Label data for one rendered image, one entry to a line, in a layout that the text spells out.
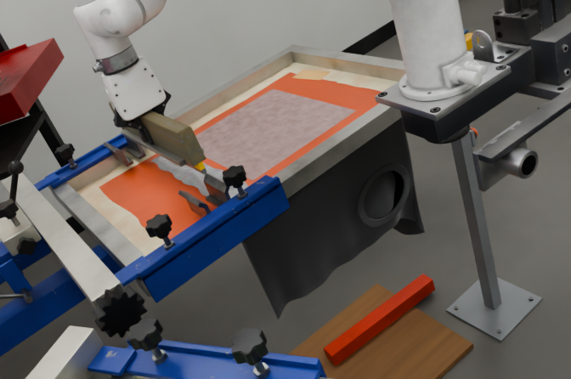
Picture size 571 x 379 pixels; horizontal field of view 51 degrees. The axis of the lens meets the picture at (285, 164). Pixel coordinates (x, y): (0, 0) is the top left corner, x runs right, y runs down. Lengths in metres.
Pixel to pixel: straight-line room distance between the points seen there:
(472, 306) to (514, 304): 0.13
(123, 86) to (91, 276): 0.39
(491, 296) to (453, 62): 1.28
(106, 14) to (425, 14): 0.55
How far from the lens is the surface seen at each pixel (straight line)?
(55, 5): 3.27
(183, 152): 1.12
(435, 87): 0.92
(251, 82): 1.68
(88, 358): 0.91
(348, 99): 1.42
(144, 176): 1.44
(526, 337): 2.05
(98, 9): 1.14
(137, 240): 1.22
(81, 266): 1.06
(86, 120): 3.37
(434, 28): 0.88
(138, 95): 1.23
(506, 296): 2.16
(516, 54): 1.03
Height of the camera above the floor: 1.55
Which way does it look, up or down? 29 degrees down
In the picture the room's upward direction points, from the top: 21 degrees counter-clockwise
